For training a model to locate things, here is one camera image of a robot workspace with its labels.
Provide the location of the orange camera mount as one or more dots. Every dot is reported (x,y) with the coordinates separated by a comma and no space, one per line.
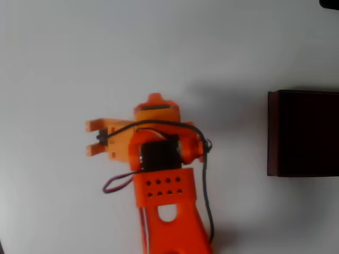
(92,125)

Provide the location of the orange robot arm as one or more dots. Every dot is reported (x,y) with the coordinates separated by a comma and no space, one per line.
(172,232)

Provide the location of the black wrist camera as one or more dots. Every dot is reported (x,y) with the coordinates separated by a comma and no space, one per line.
(101,137)

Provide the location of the dark red box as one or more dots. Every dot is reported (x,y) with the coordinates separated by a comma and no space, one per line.
(304,135)

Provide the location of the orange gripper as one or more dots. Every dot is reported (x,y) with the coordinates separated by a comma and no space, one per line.
(156,114)

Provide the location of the black rounded object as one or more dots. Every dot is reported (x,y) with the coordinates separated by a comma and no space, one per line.
(329,4)

